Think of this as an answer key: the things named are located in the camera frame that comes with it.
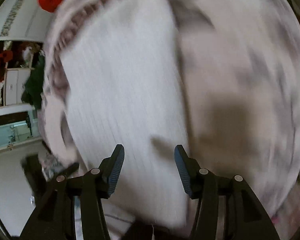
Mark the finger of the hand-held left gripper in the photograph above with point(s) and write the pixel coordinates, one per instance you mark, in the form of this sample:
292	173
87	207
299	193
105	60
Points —
70	167

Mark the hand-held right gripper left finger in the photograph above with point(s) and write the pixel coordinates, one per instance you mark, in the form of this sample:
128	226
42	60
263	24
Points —
115	175

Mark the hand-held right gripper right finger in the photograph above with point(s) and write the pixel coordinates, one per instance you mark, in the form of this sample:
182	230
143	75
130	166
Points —
183	175

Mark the white fuzzy jacket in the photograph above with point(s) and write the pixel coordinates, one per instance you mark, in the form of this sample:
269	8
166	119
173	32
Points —
120	80

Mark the hanging red clothes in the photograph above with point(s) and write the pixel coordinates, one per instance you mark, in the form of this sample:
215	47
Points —
0	60

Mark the white shelf unit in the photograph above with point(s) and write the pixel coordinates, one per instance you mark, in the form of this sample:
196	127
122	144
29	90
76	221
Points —
12	130

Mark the white drawer unit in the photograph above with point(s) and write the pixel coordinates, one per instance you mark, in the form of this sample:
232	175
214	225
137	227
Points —
15	87

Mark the dark green garment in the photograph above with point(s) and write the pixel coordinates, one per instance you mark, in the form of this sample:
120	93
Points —
35	85

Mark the floral bed blanket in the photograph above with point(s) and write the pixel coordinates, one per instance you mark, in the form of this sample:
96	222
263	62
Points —
240	67

